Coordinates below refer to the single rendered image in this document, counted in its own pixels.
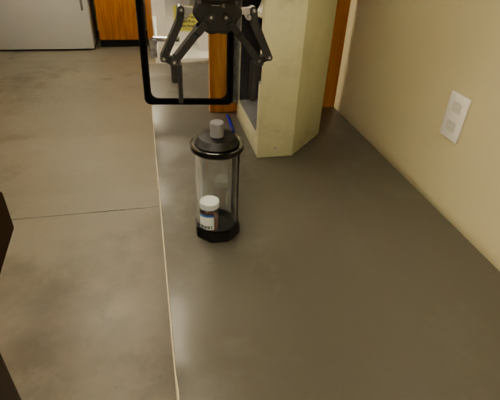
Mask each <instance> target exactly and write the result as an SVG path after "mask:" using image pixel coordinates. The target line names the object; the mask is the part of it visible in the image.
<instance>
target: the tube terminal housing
mask: <svg viewBox="0 0 500 400"><path fill-rule="evenodd" d="M261 1H262V3H263V18H262V31H263V34H264V37H265V39H266V42H267V45H268V47H269V49H270V51H271V54H272V57H273V58H272V60H271V61H267V62H264V63H263V66H262V73H261V85H260V84H259V90H258V105H257V119H256V130H254V128H253V126H252V123H251V122H250V121H249V119H248V116H247V114H246V113H245V112H244V109H243V107H242V105H241V104H240V99H238V104H237V118H238V120H239V122H240V124H241V126H242V128H243V130H244V133H245V135H246V137H247V138H248V141H249V143H250V145H251V146H252V149H253V151H254V153H255V154H256V157H257V158H261V157H273V156H292V155H293V154H294V153H295V152H296V151H297V150H299V149H300V148H301V147H302V146H304V145H305V144H306V143H308V142H309V141H310V140H311V139H313V138H314V137H315V136H316V135H317V134H318V132H319V126H320V121H321V111H322V105H323V99H324V93H325V83H326V77H327V71H328V65H329V55H330V49H331V43H332V38H333V27H334V21H335V16H336V10H337V0H261Z"/></svg>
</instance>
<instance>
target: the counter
mask: <svg viewBox="0 0 500 400"><path fill-rule="evenodd" d="M227 114H229V116H230V118H231V121H232V123H233V128H234V130H235V133H234V134H236V135H238V136H239V137H240V138H241V139H242V140H243V142H244V150H243V152H242V153H241V154H240V162H239V187H238V212H237V217H238V221H239V233H238V234H237V235H236V236H235V237H234V238H233V239H232V240H230V241H226V242H218V243H210V242H209V241H207V240H203V239H202V238H200V237H198V235H197V231H196V224H195V218H196V216H197V204H196V180H195V156H194V153H193V152H192V151H191V149H190V141H191V139H192V138H193V137H194V136H196V135H198V134H199V133H200V132H201V131H203V130H206V129H210V122H211V121H212V120H214V119H220V120H223V122H224V129H227V130H230V131H231V129H230V126H229V122H228V119H227V117H226V115H227ZM152 123H153V132H154V141H155V151H156V169H157V179H158V187H159V197H160V215H161V225H162V234H163V252H164V261H165V271H166V280H167V298H168V308H169V317H170V326H171V344H172V354H173V364H174V373H175V389H176V398H177V400H500V271H499V270H498V269H497V268H496V267H495V266H494V265H493V264H492V263H491V262H490V261H489V260H488V259H487V258H486V257H485V256H484V255H483V254H482V253H481V252H480V251H479V250H478V249H477V248H476V247H475V246H474V245H473V244H472V243H471V242H470V241H469V240H468V239H467V238H466V237H465V236H464V235H463V234H462V233H461V232H460V231H459V230H458V229H457V228H455V227H454V226H453V225H452V224H451V223H450V222H449V221H448V220H447V219H446V218H445V217H444V216H443V215H442V214H441V213H440V212H439V211H438V210H437V209H436V208H435V207H434V206H433V205H432V204H431V203H430V202H429V201H428V200H427V199H426V198H425V197H424V196H423V195H422V194H421V193H420V192H419V191H418V190H417V189H416V188H415V187H414V186H413V185H412V184H411V183H410V182H409V181H408V180H407V179H406V178H405V177H404V176H403V175H402V174H401V173H400V172H399V171H398V170H397V169H396V168H395V167H394V166H393V165H392V164H391V163H390V162H389V161H388V160H387V159H386V158H385V157H384V156H383V155H382V154H381V153H380V152H379V151H378V150H377V149H376V148H375V147H374V146H373V145H372V144H371V143H370V142H369V141H368V140H367V139H366V138H365V137H364V136H362V135H361V134H360V133H359V132H358V131H357V130H356V129H355V128H354V127H353V126H352V125H351V124H350V123H349V122H348V121H347V120H346V119H345V118H344V117H343V116H342V115H341V114H340V113H339V112H338V111H337V110H336V109H335V108H334V107H322V111H321V121H320V126H319V132H318V134H317V135H316V136H315V137H314V138H313V139H311V140H310V141H309V142H308V143H306V144H305V145H304V146H302V147H301V148H300V149H299V150H297V151H296V152H295V153H294V154H293V155H292V156H273V157H261V158H257V157H256V154H255V153H254V151H253V149H252V146H251V145H250V143H249V141H248V138H247V137H246V135H245V133H244V130H243V128H242V126H241V124H240V122H239V120H238V118H237V112H236V111H233V112H215V113H211V112H210V110H209V105H152Z"/></svg>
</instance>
